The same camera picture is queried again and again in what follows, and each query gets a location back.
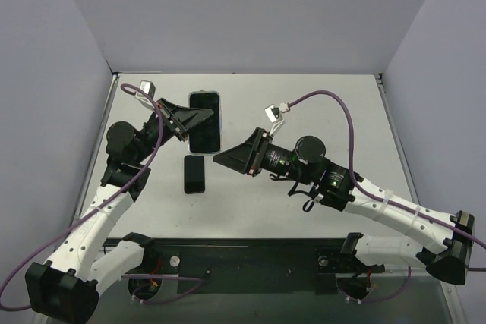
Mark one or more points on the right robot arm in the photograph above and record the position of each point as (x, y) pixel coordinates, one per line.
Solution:
(435, 241)

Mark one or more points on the black smartphone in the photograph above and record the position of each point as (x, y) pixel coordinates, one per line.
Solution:
(194, 174)

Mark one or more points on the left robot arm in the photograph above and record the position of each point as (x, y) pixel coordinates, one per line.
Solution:
(68, 285)

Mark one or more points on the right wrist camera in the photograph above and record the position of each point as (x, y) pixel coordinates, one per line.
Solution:
(275, 112)

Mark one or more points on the phone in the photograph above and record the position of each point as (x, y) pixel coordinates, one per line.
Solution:
(205, 138)

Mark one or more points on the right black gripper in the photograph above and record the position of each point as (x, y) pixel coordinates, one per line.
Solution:
(257, 153)

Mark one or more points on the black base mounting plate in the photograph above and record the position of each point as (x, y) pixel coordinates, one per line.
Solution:
(258, 266)

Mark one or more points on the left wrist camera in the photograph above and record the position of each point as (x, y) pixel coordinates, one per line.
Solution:
(148, 87)

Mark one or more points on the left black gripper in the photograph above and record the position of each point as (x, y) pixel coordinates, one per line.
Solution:
(171, 120)

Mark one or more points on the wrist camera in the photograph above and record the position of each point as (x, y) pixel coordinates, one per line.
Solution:
(275, 112)
(148, 87)

